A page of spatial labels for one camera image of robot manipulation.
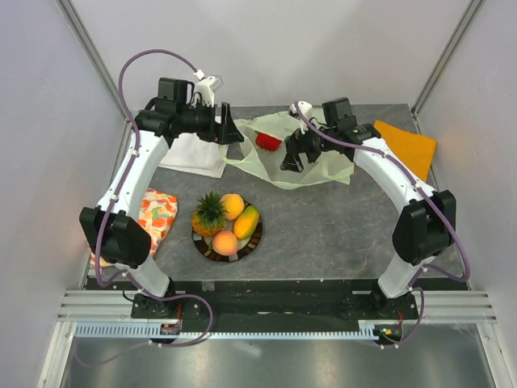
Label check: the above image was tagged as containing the aluminium frame post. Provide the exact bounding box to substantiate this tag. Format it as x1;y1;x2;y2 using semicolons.
410;0;485;119
56;0;126;117

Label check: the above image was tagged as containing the right aluminium frame post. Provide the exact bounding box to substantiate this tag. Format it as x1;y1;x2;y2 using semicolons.
410;0;485;119

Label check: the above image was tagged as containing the fake pineapple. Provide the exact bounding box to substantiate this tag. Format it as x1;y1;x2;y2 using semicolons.
191;192;226;238

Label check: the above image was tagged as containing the white folded cloth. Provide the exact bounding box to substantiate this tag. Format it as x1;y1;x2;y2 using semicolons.
157;115;225;179

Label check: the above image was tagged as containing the light green plastic bag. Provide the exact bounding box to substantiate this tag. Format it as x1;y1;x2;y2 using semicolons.
223;111;354;190

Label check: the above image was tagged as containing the fake red pepper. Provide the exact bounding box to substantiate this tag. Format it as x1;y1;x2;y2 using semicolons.
255;133;282;152

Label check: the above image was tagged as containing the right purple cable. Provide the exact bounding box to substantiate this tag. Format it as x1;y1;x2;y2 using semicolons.
291;100;472;351

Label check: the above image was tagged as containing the aluminium front rail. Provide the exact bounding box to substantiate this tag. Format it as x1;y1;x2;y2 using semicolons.
57;290;497;324

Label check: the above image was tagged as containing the floral patterned cloth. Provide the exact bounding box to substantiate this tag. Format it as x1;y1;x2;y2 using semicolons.
90;188;179;268

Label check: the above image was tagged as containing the orange folded cloth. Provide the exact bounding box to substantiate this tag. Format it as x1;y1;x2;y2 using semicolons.
374;120;437;181

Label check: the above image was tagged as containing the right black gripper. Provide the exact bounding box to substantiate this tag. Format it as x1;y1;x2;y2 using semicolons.
281;116;338;173

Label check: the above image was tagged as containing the white slotted cable duct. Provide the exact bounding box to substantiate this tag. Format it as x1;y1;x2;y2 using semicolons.
74;322;380;340

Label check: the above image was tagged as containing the purple cable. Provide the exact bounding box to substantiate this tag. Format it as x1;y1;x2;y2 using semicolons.
291;100;472;351
72;48;215;369

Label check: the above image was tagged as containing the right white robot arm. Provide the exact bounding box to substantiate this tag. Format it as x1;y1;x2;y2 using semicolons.
280;98;456;318

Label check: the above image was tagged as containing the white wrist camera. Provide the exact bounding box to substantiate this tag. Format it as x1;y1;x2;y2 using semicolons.
289;101;313;133
193;70;224;107

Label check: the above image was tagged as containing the fake mango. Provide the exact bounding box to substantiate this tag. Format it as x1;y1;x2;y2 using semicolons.
233;205;260;239

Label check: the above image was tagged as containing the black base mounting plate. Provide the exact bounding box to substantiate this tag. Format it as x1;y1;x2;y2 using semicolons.
123;278;421;324

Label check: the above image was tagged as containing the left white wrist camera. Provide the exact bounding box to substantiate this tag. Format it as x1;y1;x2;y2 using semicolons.
193;70;224;107

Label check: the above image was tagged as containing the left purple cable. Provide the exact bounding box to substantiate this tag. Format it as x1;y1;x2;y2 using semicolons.
72;48;215;369

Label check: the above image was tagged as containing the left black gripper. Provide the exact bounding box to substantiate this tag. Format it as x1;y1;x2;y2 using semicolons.
177;99;243;146

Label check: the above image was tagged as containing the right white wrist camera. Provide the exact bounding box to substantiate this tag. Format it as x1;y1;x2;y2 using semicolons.
289;101;313;133

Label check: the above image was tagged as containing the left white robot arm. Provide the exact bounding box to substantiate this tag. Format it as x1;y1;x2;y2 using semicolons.
79;75;244;318

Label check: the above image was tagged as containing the left aluminium frame post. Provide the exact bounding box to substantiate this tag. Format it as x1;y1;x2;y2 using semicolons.
56;0;126;117

